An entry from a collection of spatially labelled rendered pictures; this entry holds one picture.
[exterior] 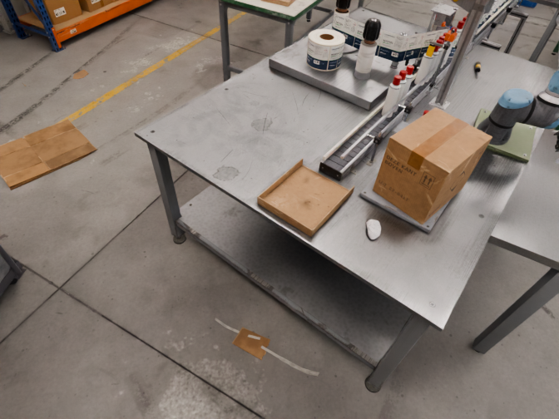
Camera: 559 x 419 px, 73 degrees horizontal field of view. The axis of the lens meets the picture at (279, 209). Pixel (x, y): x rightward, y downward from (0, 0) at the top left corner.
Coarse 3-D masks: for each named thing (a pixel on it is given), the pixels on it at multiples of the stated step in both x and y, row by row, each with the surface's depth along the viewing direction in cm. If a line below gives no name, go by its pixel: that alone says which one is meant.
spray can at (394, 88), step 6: (396, 78) 168; (390, 84) 172; (396, 84) 170; (390, 90) 172; (396, 90) 171; (390, 96) 174; (396, 96) 174; (384, 102) 179; (390, 102) 176; (384, 108) 179; (390, 108) 178; (384, 114) 181; (390, 114) 180
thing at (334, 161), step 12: (408, 96) 196; (372, 120) 181; (384, 120) 181; (360, 132) 174; (372, 132) 174; (348, 144) 168; (360, 144) 168; (336, 156) 162; (348, 156) 162; (336, 168) 157
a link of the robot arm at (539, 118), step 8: (544, 96) 160; (552, 96) 158; (536, 104) 162; (544, 104) 160; (552, 104) 158; (536, 112) 162; (544, 112) 161; (552, 112) 160; (528, 120) 165; (536, 120) 164; (544, 120) 163; (552, 120) 162; (544, 128) 168
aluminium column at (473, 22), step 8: (480, 0) 162; (488, 0) 163; (472, 16) 168; (480, 16) 166; (472, 24) 170; (464, 32) 173; (472, 32) 171; (464, 40) 176; (464, 48) 177; (456, 56) 181; (464, 56) 182; (456, 64) 184; (448, 72) 188; (456, 72) 186; (448, 80) 191; (440, 88) 195; (448, 88) 192; (440, 96) 198; (440, 104) 200
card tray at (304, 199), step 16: (288, 176) 158; (304, 176) 159; (320, 176) 159; (272, 192) 152; (288, 192) 152; (304, 192) 153; (320, 192) 153; (336, 192) 154; (352, 192) 154; (272, 208) 143; (288, 208) 147; (304, 208) 147; (320, 208) 148; (336, 208) 146; (304, 224) 142; (320, 224) 140
